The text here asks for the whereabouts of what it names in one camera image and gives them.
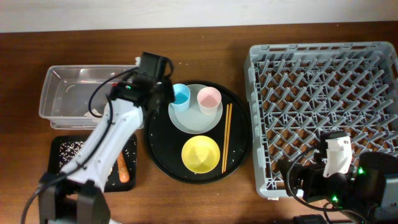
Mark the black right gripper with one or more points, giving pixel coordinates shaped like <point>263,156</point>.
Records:
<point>313,173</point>

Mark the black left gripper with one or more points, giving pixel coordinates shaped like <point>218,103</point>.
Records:
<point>171,98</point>

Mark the light blue plastic cup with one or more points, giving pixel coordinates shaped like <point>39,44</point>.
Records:
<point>182,97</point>

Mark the grey round plate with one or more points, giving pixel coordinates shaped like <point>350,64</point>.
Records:
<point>193,121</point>

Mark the pink plastic cup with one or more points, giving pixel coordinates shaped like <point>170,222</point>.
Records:
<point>208,99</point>

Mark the yellow plastic bowl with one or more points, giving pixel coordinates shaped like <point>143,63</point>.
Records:
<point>200,154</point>

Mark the orange carrot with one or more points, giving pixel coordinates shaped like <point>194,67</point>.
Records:
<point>122,169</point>

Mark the white tissue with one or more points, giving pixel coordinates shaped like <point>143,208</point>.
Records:
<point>93,114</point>

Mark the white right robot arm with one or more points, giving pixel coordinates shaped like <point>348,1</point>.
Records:
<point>372,197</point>

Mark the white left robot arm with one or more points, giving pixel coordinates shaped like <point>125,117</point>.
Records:
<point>76,193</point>

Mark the grey plastic dishwasher rack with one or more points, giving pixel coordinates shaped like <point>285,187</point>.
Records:
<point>296,92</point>

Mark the right wooden chopstick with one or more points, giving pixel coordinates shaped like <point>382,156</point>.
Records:
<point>229,127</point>

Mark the clear plastic bin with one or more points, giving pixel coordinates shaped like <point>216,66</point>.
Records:
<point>67,90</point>

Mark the black rectangular tray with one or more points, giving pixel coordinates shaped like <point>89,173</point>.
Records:
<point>64,148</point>

